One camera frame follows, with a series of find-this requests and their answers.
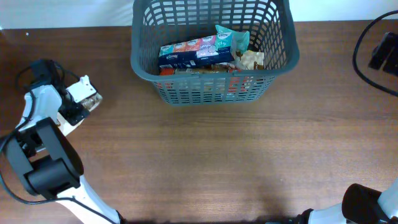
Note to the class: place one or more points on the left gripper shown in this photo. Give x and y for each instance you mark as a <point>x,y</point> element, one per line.
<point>76,113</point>

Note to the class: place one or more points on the beige cookie bag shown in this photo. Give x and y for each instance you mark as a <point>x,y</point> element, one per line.
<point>90,104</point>
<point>250,60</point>

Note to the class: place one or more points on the red San Remo pasta pack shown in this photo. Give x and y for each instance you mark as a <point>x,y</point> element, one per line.
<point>216,68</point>

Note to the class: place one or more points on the Kleenex tissue multipack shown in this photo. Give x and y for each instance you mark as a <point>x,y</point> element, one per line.
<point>195,53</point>

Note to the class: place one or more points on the light blue tissue packet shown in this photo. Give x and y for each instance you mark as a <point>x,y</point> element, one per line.
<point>242,38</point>

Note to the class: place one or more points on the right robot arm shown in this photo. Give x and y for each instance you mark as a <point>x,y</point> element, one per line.
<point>361,204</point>

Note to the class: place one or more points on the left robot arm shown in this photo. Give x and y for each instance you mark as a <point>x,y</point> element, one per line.
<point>57,101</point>

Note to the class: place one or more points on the dark grey plastic basket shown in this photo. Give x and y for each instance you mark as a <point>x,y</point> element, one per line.
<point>271,31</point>

